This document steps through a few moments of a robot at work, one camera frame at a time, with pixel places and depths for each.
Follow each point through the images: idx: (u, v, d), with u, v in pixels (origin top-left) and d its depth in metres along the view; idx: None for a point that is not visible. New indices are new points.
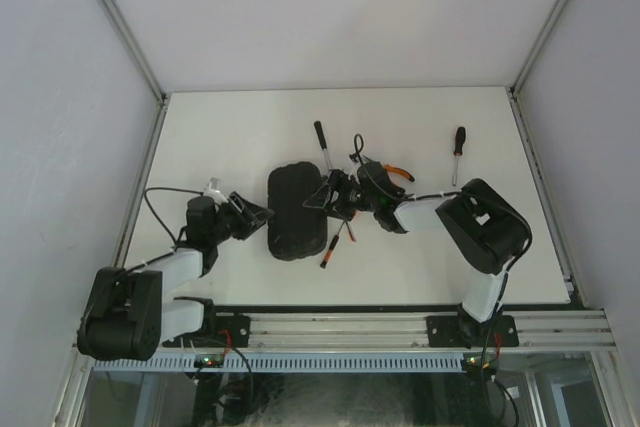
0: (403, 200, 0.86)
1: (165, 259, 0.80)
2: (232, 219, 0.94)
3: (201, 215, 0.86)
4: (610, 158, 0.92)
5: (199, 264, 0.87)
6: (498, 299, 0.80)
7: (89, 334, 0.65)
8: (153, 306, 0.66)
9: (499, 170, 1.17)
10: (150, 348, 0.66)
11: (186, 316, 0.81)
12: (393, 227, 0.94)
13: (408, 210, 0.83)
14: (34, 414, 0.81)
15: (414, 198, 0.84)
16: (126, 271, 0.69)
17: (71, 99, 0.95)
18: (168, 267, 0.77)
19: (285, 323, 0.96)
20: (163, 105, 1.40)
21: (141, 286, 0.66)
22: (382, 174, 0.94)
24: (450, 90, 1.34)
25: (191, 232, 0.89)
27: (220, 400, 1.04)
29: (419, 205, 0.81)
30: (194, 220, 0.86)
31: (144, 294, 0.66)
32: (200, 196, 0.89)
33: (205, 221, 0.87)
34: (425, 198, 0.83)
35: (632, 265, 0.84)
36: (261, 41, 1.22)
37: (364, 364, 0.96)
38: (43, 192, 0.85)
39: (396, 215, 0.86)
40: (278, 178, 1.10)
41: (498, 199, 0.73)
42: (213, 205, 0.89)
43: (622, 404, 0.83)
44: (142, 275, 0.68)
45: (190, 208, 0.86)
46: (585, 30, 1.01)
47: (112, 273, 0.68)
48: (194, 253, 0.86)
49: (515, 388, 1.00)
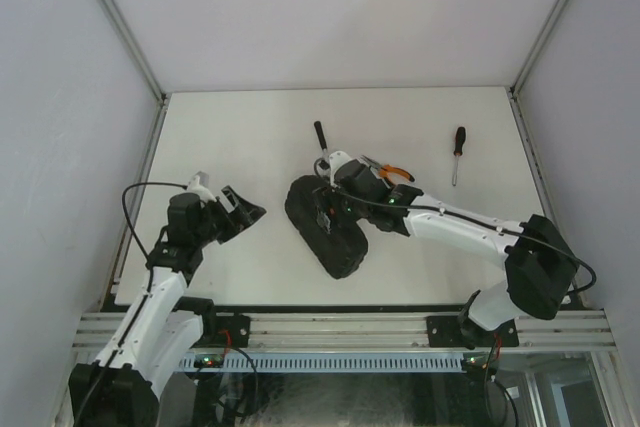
0: (425, 204, 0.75)
1: (138, 325, 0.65)
2: (220, 217, 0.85)
3: (187, 213, 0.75)
4: (610, 159, 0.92)
5: (181, 281, 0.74)
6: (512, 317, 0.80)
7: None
8: (141, 398, 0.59)
9: (498, 171, 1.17)
10: (151, 420, 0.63)
11: (180, 346, 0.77)
12: (394, 225, 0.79)
13: (431, 221, 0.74)
14: (34, 415, 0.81)
15: (442, 210, 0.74)
16: (100, 364, 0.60)
17: (71, 98, 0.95)
18: (143, 329, 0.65)
19: (284, 323, 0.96)
20: (164, 105, 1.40)
21: (120, 386, 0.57)
22: (371, 174, 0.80)
24: (449, 90, 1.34)
25: (171, 233, 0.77)
27: (221, 399, 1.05)
29: (456, 222, 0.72)
30: (178, 218, 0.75)
31: (125, 396, 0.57)
32: (182, 193, 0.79)
33: (191, 218, 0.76)
34: (461, 215, 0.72)
35: (633, 265, 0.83)
36: (261, 41, 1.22)
37: (364, 364, 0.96)
38: (43, 192, 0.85)
39: (405, 222, 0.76)
40: (292, 203, 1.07)
41: (562, 243, 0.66)
42: (197, 202, 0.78)
43: (622, 404, 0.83)
44: (119, 372, 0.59)
45: (172, 205, 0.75)
46: (585, 30, 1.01)
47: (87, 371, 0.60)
48: (173, 279, 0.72)
49: (515, 388, 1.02)
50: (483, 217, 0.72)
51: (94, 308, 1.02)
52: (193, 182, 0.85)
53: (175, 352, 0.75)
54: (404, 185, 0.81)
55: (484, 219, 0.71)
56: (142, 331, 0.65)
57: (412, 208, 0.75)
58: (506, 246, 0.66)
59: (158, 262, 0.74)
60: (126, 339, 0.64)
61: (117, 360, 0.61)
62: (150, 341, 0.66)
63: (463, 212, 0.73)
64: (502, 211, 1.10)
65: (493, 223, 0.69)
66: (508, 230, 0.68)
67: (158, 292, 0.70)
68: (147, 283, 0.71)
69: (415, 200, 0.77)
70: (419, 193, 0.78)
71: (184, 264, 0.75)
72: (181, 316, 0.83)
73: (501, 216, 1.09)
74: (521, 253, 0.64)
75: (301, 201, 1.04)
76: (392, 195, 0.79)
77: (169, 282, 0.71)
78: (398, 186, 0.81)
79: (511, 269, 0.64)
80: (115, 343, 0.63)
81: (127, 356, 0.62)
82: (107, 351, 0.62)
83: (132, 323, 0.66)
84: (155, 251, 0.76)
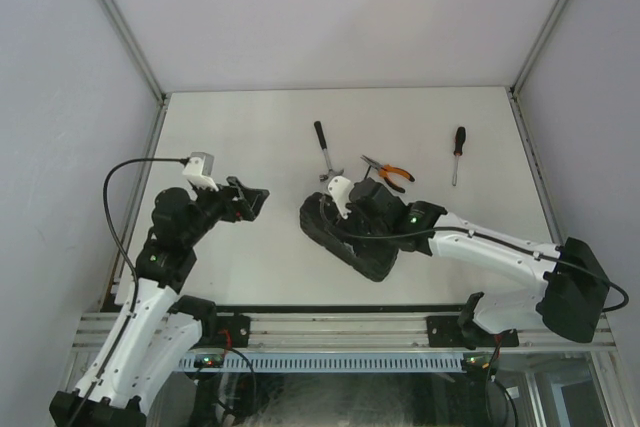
0: (453, 225, 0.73)
1: (118, 353, 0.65)
2: (217, 204, 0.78)
3: (173, 219, 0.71)
4: (611, 159, 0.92)
5: (169, 293, 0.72)
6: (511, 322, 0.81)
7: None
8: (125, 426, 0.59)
9: (498, 170, 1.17)
10: None
11: (171, 359, 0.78)
12: (416, 245, 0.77)
13: (459, 242, 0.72)
14: (34, 416, 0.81)
15: (471, 231, 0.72)
16: (80, 395, 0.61)
17: (71, 98, 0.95)
18: (123, 357, 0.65)
19: (284, 323, 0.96)
20: (164, 105, 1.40)
21: (99, 419, 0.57)
22: (385, 191, 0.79)
24: (449, 90, 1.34)
25: (160, 237, 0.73)
27: (220, 400, 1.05)
29: (487, 245, 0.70)
30: (164, 225, 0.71)
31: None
32: (170, 192, 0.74)
33: (178, 222, 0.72)
34: (489, 236, 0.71)
35: (632, 266, 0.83)
36: (261, 42, 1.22)
37: (364, 364, 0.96)
38: (43, 192, 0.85)
39: (431, 243, 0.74)
40: (306, 223, 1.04)
41: (596, 266, 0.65)
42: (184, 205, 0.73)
43: (622, 404, 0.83)
44: (98, 407, 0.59)
45: (155, 211, 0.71)
46: (585, 31, 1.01)
47: (67, 398, 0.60)
48: (159, 295, 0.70)
49: (515, 388, 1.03)
50: (514, 239, 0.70)
51: (93, 308, 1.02)
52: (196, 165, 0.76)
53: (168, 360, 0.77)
54: (423, 202, 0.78)
55: (518, 242, 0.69)
56: (121, 358, 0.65)
57: (440, 229, 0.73)
58: (545, 273, 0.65)
59: (145, 271, 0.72)
60: (105, 368, 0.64)
61: (95, 393, 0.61)
62: (133, 365, 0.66)
63: (492, 233, 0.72)
64: (502, 212, 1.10)
65: (524, 246, 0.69)
66: (545, 254, 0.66)
67: (142, 311, 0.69)
68: (131, 300, 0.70)
69: (440, 219, 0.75)
70: (442, 211, 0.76)
71: (171, 274, 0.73)
72: (179, 320, 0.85)
73: (501, 217, 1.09)
74: (560, 281, 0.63)
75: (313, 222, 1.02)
76: (413, 213, 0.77)
77: (153, 302, 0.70)
78: (418, 203, 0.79)
79: (549, 296, 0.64)
80: (95, 373, 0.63)
81: (107, 388, 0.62)
82: (87, 381, 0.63)
83: (113, 350, 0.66)
84: (143, 255, 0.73)
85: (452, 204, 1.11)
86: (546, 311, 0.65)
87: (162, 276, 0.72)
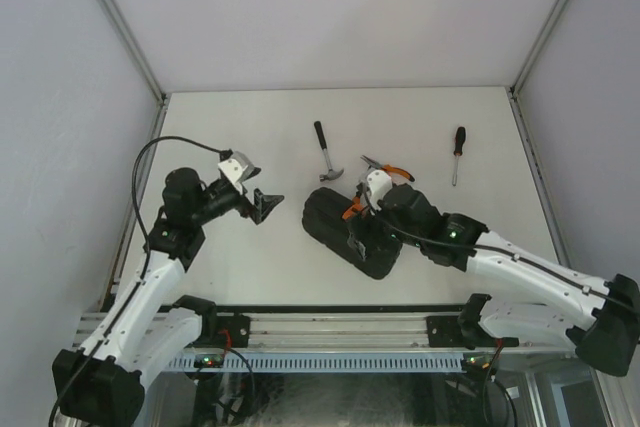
0: (494, 245, 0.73)
1: (126, 316, 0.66)
2: (232, 193, 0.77)
3: (182, 194, 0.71)
4: (611, 159, 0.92)
5: (178, 267, 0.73)
6: (514, 320, 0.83)
7: (70, 410, 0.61)
8: (125, 391, 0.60)
9: (498, 170, 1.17)
10: (135, 407, 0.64)
11: (173, 341, 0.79)
12: (452, 259, 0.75)
13: (502, 264, 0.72)
14: (33, 416, 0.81)
15: (516, 254, 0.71)
16: (85, 354, 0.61)
17: (71, 98, 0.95)
18: (131, 321, 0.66)
19: (284, 323, 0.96)
20: (163, 105, 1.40)
21: (103, 378, 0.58)
22: (423, 202, 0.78)
24: (449, 90, 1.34)
25: (170, 215, 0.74)
27: (221, 400, 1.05)
29: (532, 272, 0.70)
30: (174, 201, 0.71)
31: (110, 391, 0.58)
32: (181, 172, 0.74)
33: (188, 200, 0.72)
34: (535, 263, 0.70)
35: (632, 265, 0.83)
36: (261, 42, 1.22)
37: (364, 364, 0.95)
38: (43, 191, 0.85)
39: (471, 261, 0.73)
40: (313, 220, 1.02)
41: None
42: (194, 185, 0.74)
43: (622, 404, 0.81)
44: (103, 365, 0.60)
45: (166, 188, 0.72)
46: (585, 30, 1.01)
47: (71, 356, 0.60)
48: (169, 267, 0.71)
49: (515, 388, 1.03)
50: (563, 269, 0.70)
51: (93, 308, 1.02)
52: (235, 165, 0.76)
53: (170, 342, 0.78)
54: (459, 215, 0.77)
55: (565, 274, 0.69)
56: (128, 323, 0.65)
57: (482, 250, 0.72)
58: (593, 309, 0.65)
59: (155, 244, 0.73)
60: (112, 330, 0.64)
61: (101, 352, 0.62)
62: (139, 332, 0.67)
63: (536, 259, 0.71)
64: (502, 212, 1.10)
65: (570, 276, 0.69)
66: (594, 290, 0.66)
67: (151, 280, 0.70)
68: (141, 269, 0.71)
69: (481, 237, 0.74)
70: (483, 228, 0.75)
71: (180, 250, 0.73)
72: (180, 313, 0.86)
73: (501, 217, 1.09)
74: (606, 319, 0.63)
75: (322, 218, 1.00)
76: (451, 227, 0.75)
77: (163, 271, 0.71)
78: (456, 215, 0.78)
79: (593, 332, 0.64)
80: (101, 333, 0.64)
81: (113, 347, 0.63)
82: (93, 340, 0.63)
83: (120, 314, 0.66)
84: (155, 230, 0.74)
85: (452, 205, 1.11)
86: (582, 347, 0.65)
87: (171, 250, 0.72)
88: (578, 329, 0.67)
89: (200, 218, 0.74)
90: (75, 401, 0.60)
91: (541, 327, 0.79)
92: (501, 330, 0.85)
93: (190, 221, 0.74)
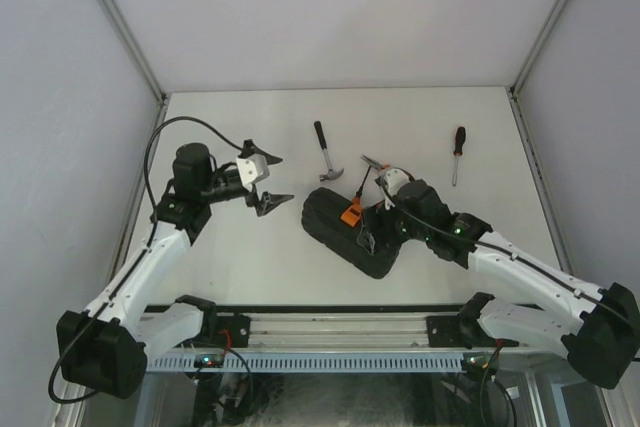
0: (496, 244, 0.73)
1: (131, 281, 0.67)
2: (240, 184, 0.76)
3: (193, 165, 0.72)
4: (610, 159, 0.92)
5: (184, 238, 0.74)
6: (511, 321, 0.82)
7: (71, 376, 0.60)
8: (127, 356, 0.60)
9: (498, 170, 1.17)
10: (138, 375, 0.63)
11: (174, 328, 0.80)
12: (454, 255, 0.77)
13: (500, 263, 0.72)
14: (34, 415, 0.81)
15: (514, 254, 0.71)
16: (89, 317, 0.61)
17: (71, 99, 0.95)
18: (135, 287, 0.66)
19: (284, 323, 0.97)
20: (163, 105, 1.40)
21: (106, 340, 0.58)
22: (435, 197, 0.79)
24: (449, 90, 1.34)
25: (178, 188, 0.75)
27: (221, 400, 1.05)
29: (526, 271, 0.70)
30: (185, 173, 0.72)
31: (113, 354, 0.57)
32: (191, 146, 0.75)
33: (199, 173, 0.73)
34: (532, 264, 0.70)
35: (632, 265, 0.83)
36: (261, 41, 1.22)
37: (364, 364, 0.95)
38: (43, 191, 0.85)
39: (471, 258, 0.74)
40: (313, 219, 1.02)
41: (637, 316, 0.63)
42: (205, 158, 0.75)
43: (622, 405, 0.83)
44: (107, 327, 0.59)
45: (177, 159, 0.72)
46: (585, 29, 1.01)
47: (74, 321, 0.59)
48: (175, 235, 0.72)
49: (515, 388, 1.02)
50: (558, 272, 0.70)
51: None
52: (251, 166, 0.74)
53: (171, 328, 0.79)
54: (468, 214, 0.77)
55: (559, 277, 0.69)
56: (134, 287, 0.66)
57: (484, 246, 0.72)
58: (582, 312, 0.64)
59: (163, 216, 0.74)
60: (117, 293, 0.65)
61: (106, 314, 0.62)
62: (143, 297, 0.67)
63: (534, 262, 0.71)
64: (502, 212, 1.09)
65: (563, 280, 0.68)
66: (585, 294, 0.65)
67: (157, 247, 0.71)
68: (148, 237, 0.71)
69: (484, 236, 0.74)
70: (488, 228, 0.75)
71: (188, 222, 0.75)
72: (180, 309, 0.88)
73: (501, 217, 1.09)
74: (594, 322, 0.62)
75: (320, 218, 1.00)
76: (458, 224, 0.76)
77: (169, 239, 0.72)
78: (465, 213, 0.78)
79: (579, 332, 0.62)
80: (106, 296, 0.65)
81: (116, 310, 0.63)
82: (97, 303, 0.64)
83: (126, 279, 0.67)
84: (162, 203, 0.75)
85: (451, 205, 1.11)
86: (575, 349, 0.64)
87: (178, 222, 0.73)
88: (570, 334, 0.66)
89: (209, 192, 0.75)
90: (77, 366, 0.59)
91: (539, 331, 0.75)
92: (497, 332, 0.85)
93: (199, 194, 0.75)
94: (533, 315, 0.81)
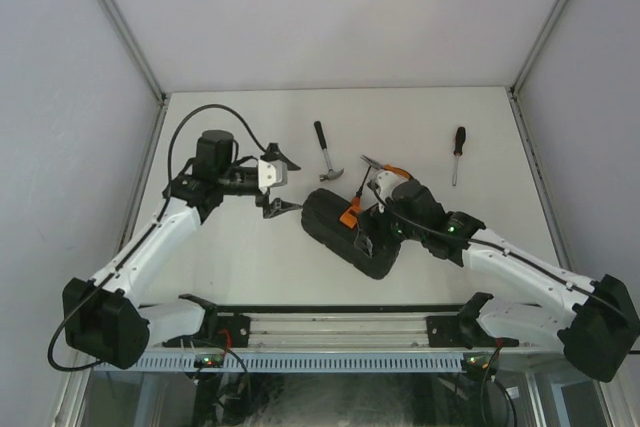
0: (489, 241, 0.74)
1: (138, 254, 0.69)
2: (255, 183, 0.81)
3: (216, 145, 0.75)
4: (610, 159, 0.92)
5: (195, 215, 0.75)
6: (510, 318, 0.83)
7: (75, 342, 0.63)
8: (129, 329, 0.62)
9: (498, 170, 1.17)
10: (139, 348, 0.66)
11: (175, 317, 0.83)
12: (449, 254, 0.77)
13: (493, 258, 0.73)
14: (34, 415, 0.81)
15: (507, 249, 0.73)
16: (95, 285, 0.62)
17: (71, 98, 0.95)
18: (140, 260, 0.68)
19: (284, 323, 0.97)
20: (163, 105, 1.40)
21: (109, 311, 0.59)
22: (429, 197, 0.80)
24: (449, 90, 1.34)
25: (197, 168, 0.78)
27: (221, 400, 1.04)
29: (518, 266, 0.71)
30: (207, 152, 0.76)
31: (114, 324, 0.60)
32: (217, 130, 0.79)
33: (220, 155, 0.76)
34: (524, 260, 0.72)
35: (632, 265, 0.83)
36: (261, 41, 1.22)
37: (364, 364, 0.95)
38: (43, 191, 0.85)
39: (464, 255, 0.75)
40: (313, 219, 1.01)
41: (632, 309, 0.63)
42: (230, 142, 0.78)
43: (622, 404, 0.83)
44: (111, 297, 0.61)
45: (203, 138, 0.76)
46: (585, 29, 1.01)
47: (81, 287, 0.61)
48: (186, 213, 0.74)
49: (515, 388, 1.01)
50: (551, 267, 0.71)
51: None
52: (270, 170, 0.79)
53: (172, 316, 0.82)
54: (460, 214, 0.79)
55: (552, 270, 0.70)
56: (140, 260, 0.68)
57: (476, 243, 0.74)
58: (575, 304, 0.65)
59: (175, 192, 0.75)
60: (124, 265, 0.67)
61: (111, 284, 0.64)
62: (149, 272, 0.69)
63: (527, 257, 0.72)
64: (502, 212, 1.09)
65: (556, 273, 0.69)
66: (577, 286, 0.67)
67: (167, 223, 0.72)
68: (159, 212, 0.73)
69: (478, 233, 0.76)
70: (481, 226, 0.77)
71: (200, 200, 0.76)
72: (184, 303, 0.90)
73: (501, 217, 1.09)
74: (587, 313, 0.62)
75: (320, 218, 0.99)
76: (452, 222, 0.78)
77: (180, 216, 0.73)
78: (458, 213, 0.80)
79: (573, 326, 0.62)
80: (113, 266, 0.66)
81: (121, 281, 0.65)
82: (104, 272, 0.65)
83: (134, 251, 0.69)
84: (176, 179, 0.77)
85: (452, 205, 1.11)
86: (569, 342, 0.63)
87: (190, 198, 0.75)
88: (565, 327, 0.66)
89: (225, 182, 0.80)
90: (80, 333, 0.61)
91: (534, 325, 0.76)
92: (497, 329, 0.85)
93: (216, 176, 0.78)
94: (532, 313, 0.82)
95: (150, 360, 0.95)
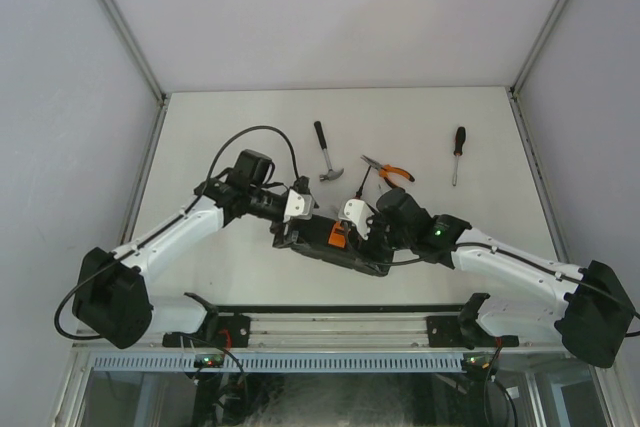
0: (476, 241, 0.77)
1: (160, 240, 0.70)
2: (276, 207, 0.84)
3: (257, 162, 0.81)
4: (609, 159, 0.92)
5: (219, 217, 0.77)
6: (508, 314, 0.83)
7: (78, 312, 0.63)
8: (134, 311, 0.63)
9: (498, 170, 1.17)
10: (136, 333, 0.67)
11: (178, 315, 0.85)
12: (439, 258, 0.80)
13: (482, 258, 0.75)
14: (33, 415, 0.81)
15: (494, 246, 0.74)
16: (116, 257, 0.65)
17: (71, 98, 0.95)
18: (158, 246, 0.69)
19: (285, 323, 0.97)
20: (163, 105, 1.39)
21: (121, 286, 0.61)
22: (412, 204, 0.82)
24: (449, 90, 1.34)
25: (232, 179, 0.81)
27: (220, 400, 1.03)
29: (506, 260, 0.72)
30: (247, 164, 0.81)
31: (123, 298, 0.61)
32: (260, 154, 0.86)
33: (256, 171, 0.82)
34: (513, 255, 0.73)
35: (631, 264, 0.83)
36: (261, 41, 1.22)
37: (364, 364, 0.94)
38: (43, 192, 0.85)
39: (454, 256, 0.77)
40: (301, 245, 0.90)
41: (621, 293, 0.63)
42: (268, 165, 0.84)
43: (623, 404, 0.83)
44: (126, 272, 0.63)
45: (247, 153, 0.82)
46: (585, 28, 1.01)
47: (104, 255, 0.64)
48: (212, 212, 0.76)
49: (515, 388, 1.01)
50: (539, 259, 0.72)
51: None
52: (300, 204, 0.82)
53: (174, 313, 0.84)
54: (443, 218, 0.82)
55: (541, 262, 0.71)
56: (161, 244, 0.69)
57: (463, 244, 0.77)
58: (565, 294, 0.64)
59: (207, 191, 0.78)
60: (145, 245, 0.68)
61: (129, 260, 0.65)
62: (166, 259, 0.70)
63: (515, 251, 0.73)
64: (502, 212, 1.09)
65: (545, 264, 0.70)
66: (566, 276, 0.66)
67: (193, 217, 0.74)
68: (188, 206, 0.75)
69: (463, 234, 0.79)
70: (467, 226, 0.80)
71: (229, 204, 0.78)
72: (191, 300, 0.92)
73: (500, 217, 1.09)
74: (579, 301, 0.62)
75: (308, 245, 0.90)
76: (438, 225, 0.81)
77: (207, 213, 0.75)
78: (443, 215, 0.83)
79: (567, 316, 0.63)
80: (135, 243, 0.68)
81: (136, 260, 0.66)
82: (125, 248, 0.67)
83: (157, 235, 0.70)
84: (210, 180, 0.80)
85: (451, 205, 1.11)
86: (564, 331, 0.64)
87: (219, 199, 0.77)
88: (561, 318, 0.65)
89: (251, 200, 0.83)
90: (87, 303, 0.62)
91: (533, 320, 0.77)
92: (497, 329, 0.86)
93: (247, 190, 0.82)
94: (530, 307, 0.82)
95: (149, 361, 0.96)
